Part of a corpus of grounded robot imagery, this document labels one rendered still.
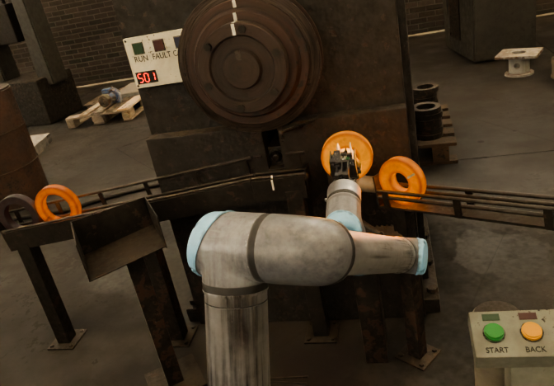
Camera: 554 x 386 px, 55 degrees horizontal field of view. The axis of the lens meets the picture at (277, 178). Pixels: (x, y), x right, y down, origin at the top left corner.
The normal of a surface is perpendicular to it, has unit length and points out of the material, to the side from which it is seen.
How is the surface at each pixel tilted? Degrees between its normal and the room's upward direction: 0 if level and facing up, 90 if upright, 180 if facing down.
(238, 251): 64
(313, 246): 58
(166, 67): 90
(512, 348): 20
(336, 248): 68
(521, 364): 110
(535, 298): 0
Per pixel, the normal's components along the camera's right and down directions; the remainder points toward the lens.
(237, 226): -0.37, -0.65
